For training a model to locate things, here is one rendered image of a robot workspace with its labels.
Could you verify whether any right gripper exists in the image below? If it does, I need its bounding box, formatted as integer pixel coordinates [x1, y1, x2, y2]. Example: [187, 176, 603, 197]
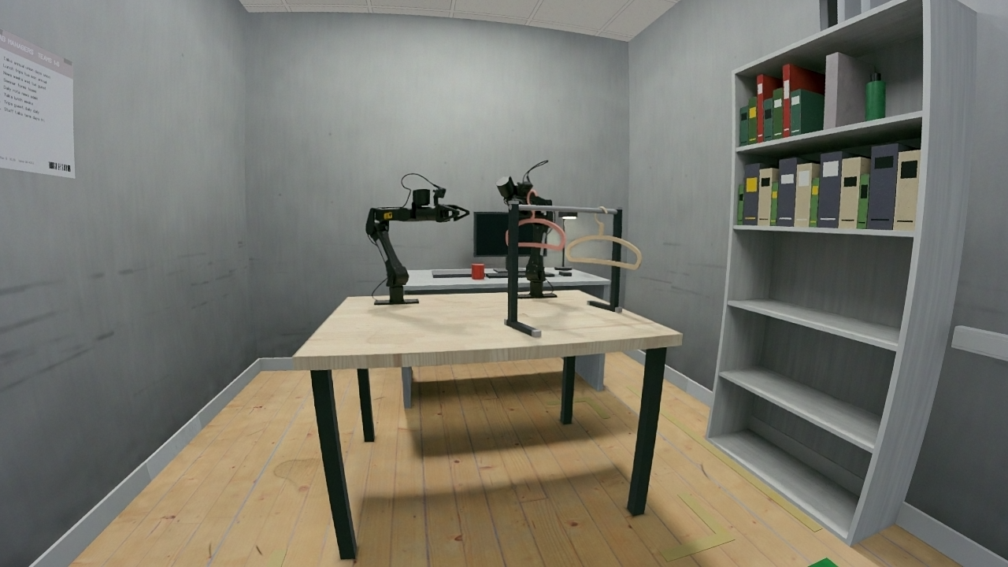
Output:
[426, 195, 469, 223]

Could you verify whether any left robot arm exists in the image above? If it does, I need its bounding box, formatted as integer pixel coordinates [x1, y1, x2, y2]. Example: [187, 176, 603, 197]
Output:
[496, 176, 558, 299]

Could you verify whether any pink clothes hanger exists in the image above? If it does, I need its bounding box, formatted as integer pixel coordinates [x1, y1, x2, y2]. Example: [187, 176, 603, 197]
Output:
[506, 190, 565, 250]

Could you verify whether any grey horizontal bar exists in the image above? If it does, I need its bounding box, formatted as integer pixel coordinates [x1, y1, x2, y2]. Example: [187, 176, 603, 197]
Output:
[504, 201, 623, 338]

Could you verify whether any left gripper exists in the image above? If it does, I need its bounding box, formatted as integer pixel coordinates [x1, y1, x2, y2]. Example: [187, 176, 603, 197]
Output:
[510, 188, 535, 217]

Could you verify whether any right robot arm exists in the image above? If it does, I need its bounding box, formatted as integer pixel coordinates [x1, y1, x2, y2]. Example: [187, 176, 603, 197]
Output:
[365, 189, 430, 306]

